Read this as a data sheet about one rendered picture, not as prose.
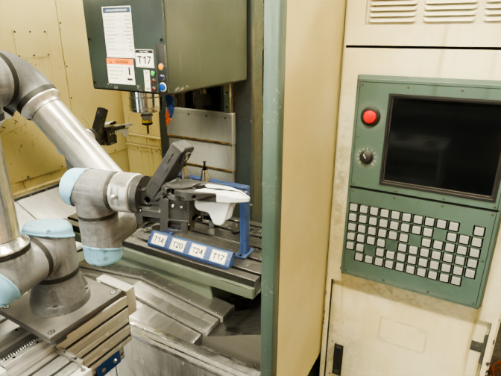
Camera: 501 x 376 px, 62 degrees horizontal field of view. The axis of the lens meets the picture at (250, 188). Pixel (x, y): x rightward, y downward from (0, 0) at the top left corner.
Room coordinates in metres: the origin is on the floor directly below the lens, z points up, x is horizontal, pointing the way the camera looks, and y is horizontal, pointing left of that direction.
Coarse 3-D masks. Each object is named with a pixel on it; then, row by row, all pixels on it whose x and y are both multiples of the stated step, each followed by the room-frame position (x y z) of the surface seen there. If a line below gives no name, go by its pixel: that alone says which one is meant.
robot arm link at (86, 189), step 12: (84, 168) 0.77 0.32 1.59; (60, 180) 0.74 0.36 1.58; (72, 180) 0.73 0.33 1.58; (84, 180) 0.72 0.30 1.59; (96, 180) 0.72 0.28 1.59; (108, 180) 0.71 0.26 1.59; (60, 192) 0.73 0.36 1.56; (72, 192) 0.72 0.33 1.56; (84, 192) 0.71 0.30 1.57; (96, 192) 0.70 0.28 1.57; (72, 204) 0.73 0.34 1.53; (84, 204) 0.71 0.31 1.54; (96, 204) 0.71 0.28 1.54; (108, 204) 0.70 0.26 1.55; (84, 216) 0.71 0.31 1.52; (96, 216) 0.71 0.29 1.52
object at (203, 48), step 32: (96, 0) 1.90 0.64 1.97; (128, 0) 1.82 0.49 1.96; (160, 0) 1.74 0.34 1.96; (192, 0) 1.90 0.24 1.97; (224, 0) 2.11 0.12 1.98; (96, 32) 1.91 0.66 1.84; (160, 32) 1.74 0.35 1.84; (192, 32) 1.89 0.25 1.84; (224, 32) 2.11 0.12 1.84; (96, 64) 1.93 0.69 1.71; (192, 64) 1.88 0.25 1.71; (224, 64) 2.10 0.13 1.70
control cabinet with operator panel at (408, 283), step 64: (384, 0) 1.32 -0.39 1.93; (448, 0) 1.23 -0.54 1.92; (384, 64) 1.30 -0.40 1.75; (448, 64) 1.21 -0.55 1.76; (384, 128) 1.25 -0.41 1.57; (448, 128) 1.18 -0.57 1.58; (384, 192) 1.24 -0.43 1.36; (448, 192) 1.15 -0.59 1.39; (384, 256) 1.24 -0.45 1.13; (448, 256) 1.13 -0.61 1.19; (384, 320) 1.26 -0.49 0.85; (448, 320) 1.17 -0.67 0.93
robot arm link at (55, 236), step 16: (32, 224) 0.94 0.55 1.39; (48, 224) 0.95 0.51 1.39; (64, 224) 0.95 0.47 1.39; (32, 240) 0.88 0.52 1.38; (48, 240) 0.90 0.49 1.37; (64, 240) 0.92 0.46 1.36; (48, 256) 0.87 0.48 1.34; (64, 256) 0.91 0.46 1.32; (48, 272) 0.87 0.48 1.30; (64, 272) 0.91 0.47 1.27
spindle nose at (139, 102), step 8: (128, 96) 2.03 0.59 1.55; (136, 96) 1.99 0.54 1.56; (144, 96) 1.99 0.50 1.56; (152, 96) 2.01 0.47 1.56; (160, 96) 2.06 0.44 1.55; (136, 104) 1.99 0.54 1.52; (144, 104) 1.99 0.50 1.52; (152, 104) 2.00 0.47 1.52; (160, 104) 2.05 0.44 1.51; (136, 112) 1.99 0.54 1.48; (144, 112) 1.99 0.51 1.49; (152, 112) 2.01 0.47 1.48
